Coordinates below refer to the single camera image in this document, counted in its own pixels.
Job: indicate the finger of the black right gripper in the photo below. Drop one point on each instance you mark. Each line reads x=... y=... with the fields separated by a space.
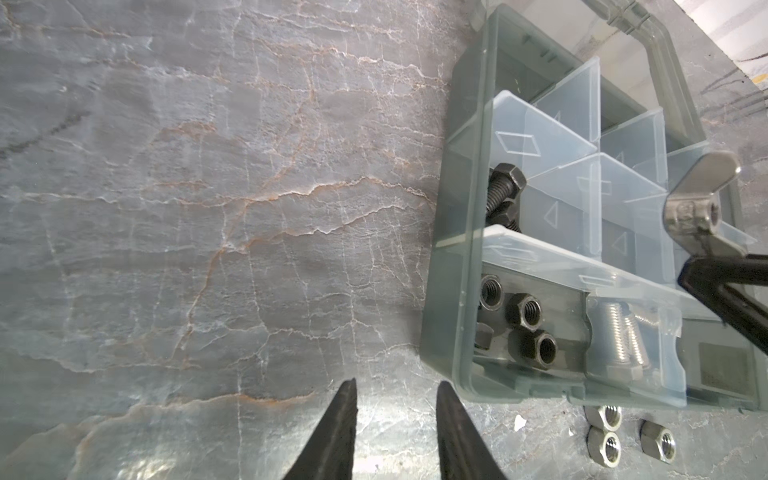
x=711 y=280

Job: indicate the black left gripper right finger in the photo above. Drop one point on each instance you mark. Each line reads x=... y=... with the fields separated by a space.
x=462 y=452

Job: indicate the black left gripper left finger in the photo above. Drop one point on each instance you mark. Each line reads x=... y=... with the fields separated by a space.
x=329 y=452

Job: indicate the silver wing nut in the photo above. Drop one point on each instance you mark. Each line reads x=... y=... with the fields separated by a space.
x=692 y=211

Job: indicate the black hex nut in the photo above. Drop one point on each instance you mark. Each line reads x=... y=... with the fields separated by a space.
x=483 y=336
x=491 y=293
x=539 y=349
x=524 y=311

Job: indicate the black hex bolt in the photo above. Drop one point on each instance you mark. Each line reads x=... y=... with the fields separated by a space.
x=505 y=181
x=506 y=215

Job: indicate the silver hex bolt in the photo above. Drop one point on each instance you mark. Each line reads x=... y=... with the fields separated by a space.
x=620 y=366
x=635 y=341

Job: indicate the silver hex nut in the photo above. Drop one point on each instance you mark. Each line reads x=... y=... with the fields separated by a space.
x=606 y=417
x=604 y=447
x=658 y=442

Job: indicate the green transparent compartment box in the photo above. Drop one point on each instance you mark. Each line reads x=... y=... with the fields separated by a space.
x=590 y=100

